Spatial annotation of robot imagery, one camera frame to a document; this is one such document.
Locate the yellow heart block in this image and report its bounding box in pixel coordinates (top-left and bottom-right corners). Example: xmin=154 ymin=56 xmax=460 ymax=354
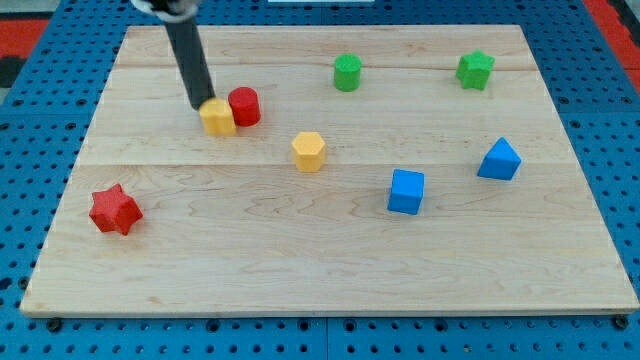
xmin=199 ymin=98 xmax=237 ymax=136

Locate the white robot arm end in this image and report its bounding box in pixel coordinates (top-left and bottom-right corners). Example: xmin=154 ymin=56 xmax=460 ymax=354
xmin=130 ymin=0 xmax=202 ymax=23

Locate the yellow hexagon block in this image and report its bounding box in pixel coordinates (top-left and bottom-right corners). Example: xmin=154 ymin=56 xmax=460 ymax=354
xmin=291 ymin=132 xmax=326 ymax=173

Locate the light wooden board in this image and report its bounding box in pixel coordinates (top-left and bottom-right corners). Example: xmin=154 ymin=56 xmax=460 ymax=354
xmin=21 ymin=25 xmax=639 ymax=318

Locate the blue cube block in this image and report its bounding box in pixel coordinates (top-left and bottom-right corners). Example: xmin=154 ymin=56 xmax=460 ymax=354
xmin=387 ymin=169 xmax=425 ymax=215

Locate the red cylinder block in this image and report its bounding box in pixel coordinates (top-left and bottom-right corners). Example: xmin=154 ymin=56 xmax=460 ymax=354
xmin=228 ymin=87 xmax=261 ymax=127

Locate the green cylinder block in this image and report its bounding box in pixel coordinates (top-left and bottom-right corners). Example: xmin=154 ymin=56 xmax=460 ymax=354
xmin=333 ymin=53 xmax=362 ymax=92

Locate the blue triangle block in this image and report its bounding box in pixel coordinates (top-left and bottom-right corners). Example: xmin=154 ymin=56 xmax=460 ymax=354
xmin=477 ymin=137 xmax=522 ymax=181

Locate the green star block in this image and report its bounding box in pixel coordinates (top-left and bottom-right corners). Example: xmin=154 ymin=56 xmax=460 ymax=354
xmin=456 ymin=50 xmax=495 ymax=90

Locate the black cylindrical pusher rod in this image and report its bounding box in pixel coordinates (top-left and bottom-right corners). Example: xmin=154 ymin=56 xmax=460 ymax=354
xmin=164 ymin=17 xmax=216 ymax=111

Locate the red star block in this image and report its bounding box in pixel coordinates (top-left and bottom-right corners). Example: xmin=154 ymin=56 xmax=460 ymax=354
xmin=89 ymin=183 xmax=143 ymax=235

